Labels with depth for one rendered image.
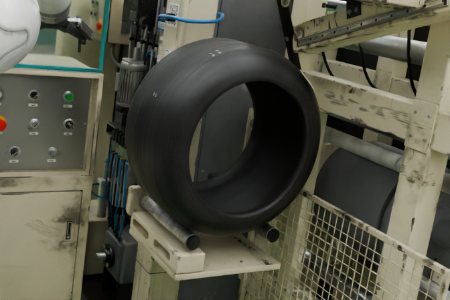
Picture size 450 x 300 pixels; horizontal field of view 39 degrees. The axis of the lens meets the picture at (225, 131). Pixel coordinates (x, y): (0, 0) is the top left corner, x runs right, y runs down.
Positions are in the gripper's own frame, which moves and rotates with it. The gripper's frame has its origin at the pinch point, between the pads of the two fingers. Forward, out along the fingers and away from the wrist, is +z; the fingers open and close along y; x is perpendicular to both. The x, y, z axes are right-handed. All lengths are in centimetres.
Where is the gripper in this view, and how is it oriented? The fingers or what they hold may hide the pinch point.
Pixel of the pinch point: (53, 43)
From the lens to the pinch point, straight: 174.7
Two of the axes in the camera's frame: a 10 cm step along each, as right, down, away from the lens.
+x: 0.0, -9.6, 2.8
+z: -2.3, 2.7, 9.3
